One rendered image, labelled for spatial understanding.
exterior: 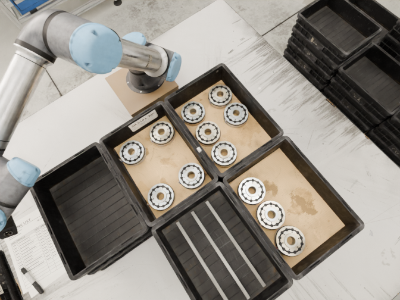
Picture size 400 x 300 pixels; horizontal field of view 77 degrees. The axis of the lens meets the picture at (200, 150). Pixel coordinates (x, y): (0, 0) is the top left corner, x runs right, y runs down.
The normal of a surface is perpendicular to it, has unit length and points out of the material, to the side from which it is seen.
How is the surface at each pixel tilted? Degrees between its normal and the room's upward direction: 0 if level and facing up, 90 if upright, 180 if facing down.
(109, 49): 82
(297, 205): 0
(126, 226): 0
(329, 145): 0
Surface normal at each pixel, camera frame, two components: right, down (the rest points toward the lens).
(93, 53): 0.84, 0.44
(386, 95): -0.07, -0.31
